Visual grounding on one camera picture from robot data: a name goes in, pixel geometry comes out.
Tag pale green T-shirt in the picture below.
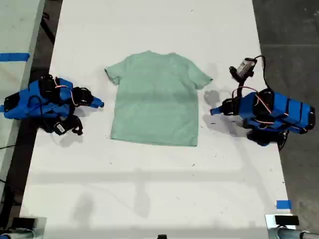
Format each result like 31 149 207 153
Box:
104 50 214 147

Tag black stand leg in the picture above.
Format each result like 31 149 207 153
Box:
39 4 56 45

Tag long blue tape strip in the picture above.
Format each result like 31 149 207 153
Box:
0 53 30 62

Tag pale grey side table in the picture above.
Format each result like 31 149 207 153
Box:
0 0 46 200

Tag grey metal clamp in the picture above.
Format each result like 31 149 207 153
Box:
0 216 47 239
264 213 319 239

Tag black camera stalk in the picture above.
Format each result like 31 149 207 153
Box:
67 116 84 136
228 65 255 99

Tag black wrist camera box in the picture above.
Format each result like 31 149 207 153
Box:
236 57 257 75
53 121 69 135

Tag black camera cable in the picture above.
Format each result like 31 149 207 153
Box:
27 95 54 134
245 55 274 92

